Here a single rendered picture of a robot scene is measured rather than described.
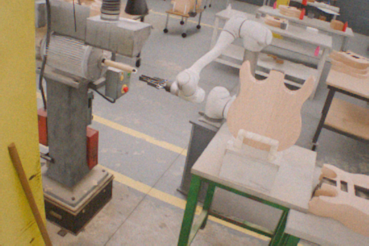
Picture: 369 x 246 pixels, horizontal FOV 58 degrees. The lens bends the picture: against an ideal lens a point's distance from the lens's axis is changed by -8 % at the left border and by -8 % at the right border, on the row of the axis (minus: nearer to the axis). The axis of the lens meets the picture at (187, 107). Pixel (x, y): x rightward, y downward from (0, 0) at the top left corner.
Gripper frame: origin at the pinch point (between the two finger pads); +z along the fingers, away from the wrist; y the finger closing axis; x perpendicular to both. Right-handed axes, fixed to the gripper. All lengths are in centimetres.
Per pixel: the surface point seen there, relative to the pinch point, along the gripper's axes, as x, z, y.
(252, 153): 3, -83, -48
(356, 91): -17, -153, 157
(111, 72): 3.5, 18.0, -12.8
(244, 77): 38, -71, -47
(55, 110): -20, 41, -42
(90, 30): 40, 12, -47
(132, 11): 50, -2, -29
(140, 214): -107, -13, -11
